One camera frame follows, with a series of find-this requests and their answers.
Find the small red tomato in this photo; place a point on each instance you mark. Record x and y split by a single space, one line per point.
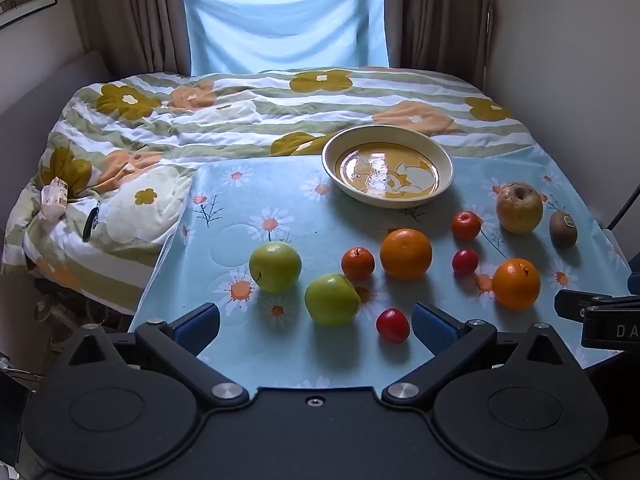
465 262
393 326

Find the small black device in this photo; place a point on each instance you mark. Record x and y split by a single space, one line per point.
91 224

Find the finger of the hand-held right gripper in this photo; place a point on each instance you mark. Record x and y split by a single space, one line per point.
572 302
634 282

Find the small red-orange apple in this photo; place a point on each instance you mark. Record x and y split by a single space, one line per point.
466 226
358 264

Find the orange with dark stem mark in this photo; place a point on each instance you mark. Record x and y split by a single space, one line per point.
516 285

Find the yellow-brown apple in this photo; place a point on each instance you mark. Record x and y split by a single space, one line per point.
520 209

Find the large orange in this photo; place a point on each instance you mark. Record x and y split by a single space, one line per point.
406 254

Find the grey bed headboard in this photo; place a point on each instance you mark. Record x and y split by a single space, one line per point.
55 80

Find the green apple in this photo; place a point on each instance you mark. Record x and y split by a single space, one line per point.
275 267
332 301

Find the small red tomato front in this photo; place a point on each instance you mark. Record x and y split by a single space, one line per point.
393 326

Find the blue daisy print tablecloth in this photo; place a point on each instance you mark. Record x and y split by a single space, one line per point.
300 220

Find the white patterned pouch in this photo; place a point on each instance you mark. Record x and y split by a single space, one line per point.
54 195

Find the striped floral blanket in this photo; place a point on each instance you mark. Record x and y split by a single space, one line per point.
200 125

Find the light blue window cloth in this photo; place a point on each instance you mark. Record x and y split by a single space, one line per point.
285 20

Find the brown kiwi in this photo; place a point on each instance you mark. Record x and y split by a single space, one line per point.
563 230

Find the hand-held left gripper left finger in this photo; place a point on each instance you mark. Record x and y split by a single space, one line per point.
201 327

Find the brown curtain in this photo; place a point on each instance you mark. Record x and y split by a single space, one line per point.
440 15
130 15

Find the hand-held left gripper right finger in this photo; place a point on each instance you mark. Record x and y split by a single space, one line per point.
434 329

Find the cream bowl with yellow pattern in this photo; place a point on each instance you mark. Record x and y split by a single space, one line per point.
388 172

